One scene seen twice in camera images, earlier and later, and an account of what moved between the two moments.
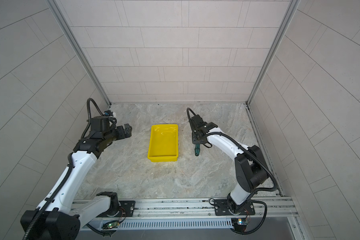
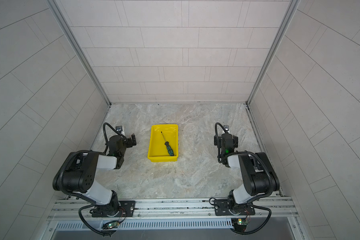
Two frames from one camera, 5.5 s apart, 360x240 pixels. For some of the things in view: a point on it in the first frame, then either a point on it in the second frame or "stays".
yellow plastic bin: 163,145 stays
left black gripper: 122,135 → 130,144
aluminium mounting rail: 270,209 stays
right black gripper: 193,139 → 218,139
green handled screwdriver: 197,149 → 169,148
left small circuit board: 112,225 stays
